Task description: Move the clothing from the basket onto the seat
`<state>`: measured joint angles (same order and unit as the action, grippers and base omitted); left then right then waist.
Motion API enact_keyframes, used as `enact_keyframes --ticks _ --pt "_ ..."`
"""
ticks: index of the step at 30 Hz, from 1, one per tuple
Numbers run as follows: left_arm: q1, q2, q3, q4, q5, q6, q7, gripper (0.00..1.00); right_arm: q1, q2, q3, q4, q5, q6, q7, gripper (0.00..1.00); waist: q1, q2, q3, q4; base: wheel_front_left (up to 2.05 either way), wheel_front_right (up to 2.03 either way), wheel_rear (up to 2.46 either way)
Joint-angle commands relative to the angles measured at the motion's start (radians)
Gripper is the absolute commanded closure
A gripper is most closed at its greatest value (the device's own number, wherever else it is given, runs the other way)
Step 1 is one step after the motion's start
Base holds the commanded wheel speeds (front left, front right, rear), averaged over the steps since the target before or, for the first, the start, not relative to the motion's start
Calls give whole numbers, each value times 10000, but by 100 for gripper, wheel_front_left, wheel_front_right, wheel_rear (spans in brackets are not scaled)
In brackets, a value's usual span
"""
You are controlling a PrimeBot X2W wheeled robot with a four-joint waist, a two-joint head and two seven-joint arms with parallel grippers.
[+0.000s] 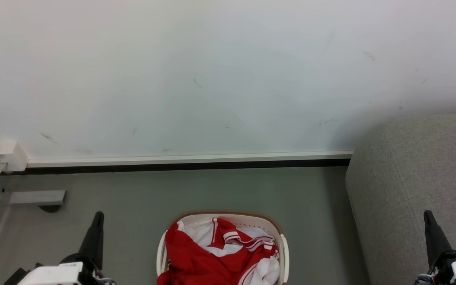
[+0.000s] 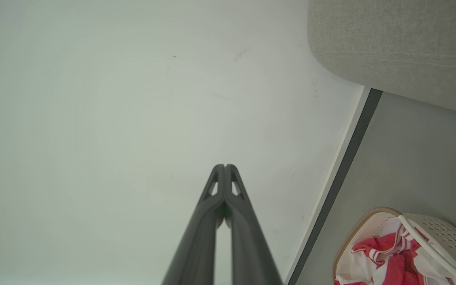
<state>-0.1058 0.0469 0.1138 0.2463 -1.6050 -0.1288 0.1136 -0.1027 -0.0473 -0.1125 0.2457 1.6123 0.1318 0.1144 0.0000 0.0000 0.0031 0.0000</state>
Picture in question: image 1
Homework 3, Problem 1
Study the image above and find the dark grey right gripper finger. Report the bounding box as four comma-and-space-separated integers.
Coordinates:
423, 210, 453, 268

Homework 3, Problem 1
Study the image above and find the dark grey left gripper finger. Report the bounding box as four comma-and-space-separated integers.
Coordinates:
78, 211, 105, 270

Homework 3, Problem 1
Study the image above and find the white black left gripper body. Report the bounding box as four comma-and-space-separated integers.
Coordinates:
3, 253, 116, 285

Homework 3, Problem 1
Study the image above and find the red white sports jersey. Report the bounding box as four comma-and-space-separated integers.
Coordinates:
157, 217, 281, 285

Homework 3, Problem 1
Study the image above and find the grey fabric sofa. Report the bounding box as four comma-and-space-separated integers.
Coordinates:
345, 114, 456, 285

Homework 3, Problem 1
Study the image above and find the white black baseboard strip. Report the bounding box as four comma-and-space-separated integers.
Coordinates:
25, 150, 354, 174

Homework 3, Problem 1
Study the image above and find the white laundry basket brown rim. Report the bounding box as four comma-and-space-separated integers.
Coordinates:
156, 210, 290, 285

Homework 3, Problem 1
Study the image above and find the grey metal frame leg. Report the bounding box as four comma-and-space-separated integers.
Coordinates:
0, 150, 67, 206

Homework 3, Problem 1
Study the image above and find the white wall socket box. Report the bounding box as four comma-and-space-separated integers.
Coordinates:
0, 139, 29, 173

